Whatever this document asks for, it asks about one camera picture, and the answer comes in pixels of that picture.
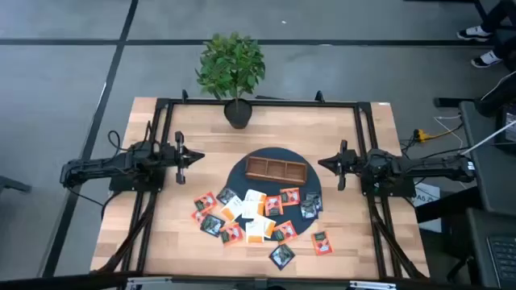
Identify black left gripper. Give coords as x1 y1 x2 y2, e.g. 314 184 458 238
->
163 131 206 185

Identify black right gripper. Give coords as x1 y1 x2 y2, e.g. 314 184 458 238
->
317 139 367 191

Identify dark blackcurrant tea bag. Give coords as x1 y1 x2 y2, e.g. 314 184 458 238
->
268 243 296 271
306 192 323 213
300 200 318 221
216 187 239 205
200 214 226 238

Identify white Tazo tea bag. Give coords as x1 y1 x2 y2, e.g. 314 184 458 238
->
240 200 265 220
244 188 268 204
220 196 245 222
257 215 277 238
245 220 265 244

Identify dark round woven placemat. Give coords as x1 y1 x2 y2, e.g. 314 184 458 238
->
225 147 323 242

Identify wooden three-compartment tray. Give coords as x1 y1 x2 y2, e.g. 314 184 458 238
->
244 155 309 186

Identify green potted plant black pot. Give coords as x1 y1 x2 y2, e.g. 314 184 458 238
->
195 31 267 130

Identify white paper label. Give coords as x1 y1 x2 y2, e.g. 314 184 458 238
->
413 183 441 209

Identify dark grey desk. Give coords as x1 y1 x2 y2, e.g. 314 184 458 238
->
466 207 516 290
458 100 516 214

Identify black crossbar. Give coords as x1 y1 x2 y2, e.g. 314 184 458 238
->
0 271 516 290

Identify black office chair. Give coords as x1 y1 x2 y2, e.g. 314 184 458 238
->
433 70 516 118

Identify black furniture leg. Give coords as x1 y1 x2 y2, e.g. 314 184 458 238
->
0 175 32 194

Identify black screen device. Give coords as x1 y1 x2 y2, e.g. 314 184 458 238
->
495 105 516 153

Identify black keyboard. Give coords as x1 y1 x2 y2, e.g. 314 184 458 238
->
486 235 516 289

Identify person's leg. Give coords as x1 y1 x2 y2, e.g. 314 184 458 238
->
479 0 516 33
494 34 516 72

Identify black aluminium table frame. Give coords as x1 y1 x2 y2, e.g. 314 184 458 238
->
90 89 429 281

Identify yellow extension cord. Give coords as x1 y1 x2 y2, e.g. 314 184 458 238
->
414 122 464 143

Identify thin white cable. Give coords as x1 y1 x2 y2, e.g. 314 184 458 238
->
433 114 468 190

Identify silver metal bracket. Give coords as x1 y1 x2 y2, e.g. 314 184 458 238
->
127 276 173 290
349 280 398 290

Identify thick white cable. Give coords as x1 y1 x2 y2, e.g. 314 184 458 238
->
459 119 516 157

